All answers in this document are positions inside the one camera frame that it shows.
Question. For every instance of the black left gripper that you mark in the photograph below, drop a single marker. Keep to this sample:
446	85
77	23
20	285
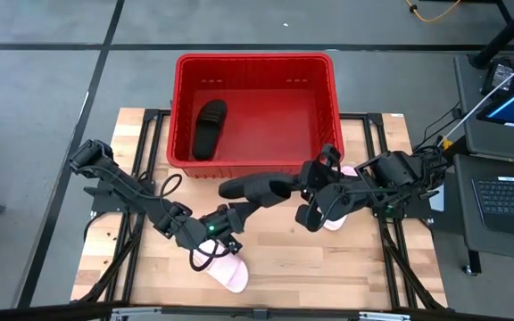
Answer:
221	223

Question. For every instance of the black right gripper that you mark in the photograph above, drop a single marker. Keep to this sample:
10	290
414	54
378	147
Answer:
333	187

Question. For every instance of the black slide sandal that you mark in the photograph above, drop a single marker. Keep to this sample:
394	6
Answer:
261	187
209	129

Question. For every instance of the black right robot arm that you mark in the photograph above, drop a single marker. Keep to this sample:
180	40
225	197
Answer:
395	174

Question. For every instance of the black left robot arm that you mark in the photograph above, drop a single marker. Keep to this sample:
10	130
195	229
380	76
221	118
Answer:
123	183

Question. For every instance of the red plastic bin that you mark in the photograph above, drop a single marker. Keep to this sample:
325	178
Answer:
261	125

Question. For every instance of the yellow connector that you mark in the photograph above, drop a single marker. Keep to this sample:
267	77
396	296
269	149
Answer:
447	144

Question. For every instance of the black equipment cart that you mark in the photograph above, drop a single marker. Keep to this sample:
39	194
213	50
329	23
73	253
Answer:
466	134

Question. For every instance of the black cart caster wheel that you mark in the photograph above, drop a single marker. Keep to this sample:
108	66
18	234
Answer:
472	263

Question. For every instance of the black laptop keyboard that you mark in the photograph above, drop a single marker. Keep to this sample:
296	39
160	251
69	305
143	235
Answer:
507	196

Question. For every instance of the white rod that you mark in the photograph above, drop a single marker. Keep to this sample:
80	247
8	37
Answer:
489	96

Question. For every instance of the black power adapter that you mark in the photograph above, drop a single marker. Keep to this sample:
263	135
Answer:
500	73

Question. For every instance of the black tripod stand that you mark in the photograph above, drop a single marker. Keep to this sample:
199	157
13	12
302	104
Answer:
502	35

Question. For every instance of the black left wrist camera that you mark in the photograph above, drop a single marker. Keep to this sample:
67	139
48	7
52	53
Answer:
232	244

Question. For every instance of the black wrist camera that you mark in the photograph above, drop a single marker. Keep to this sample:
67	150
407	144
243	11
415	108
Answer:
232	244
330	153

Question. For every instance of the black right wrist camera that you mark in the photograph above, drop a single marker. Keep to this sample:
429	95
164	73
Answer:
330	153

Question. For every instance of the black aluminium table frame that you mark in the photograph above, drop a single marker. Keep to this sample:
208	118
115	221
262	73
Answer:
386	249
145	134

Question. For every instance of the black front rail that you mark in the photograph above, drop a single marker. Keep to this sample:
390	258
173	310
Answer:
257	312

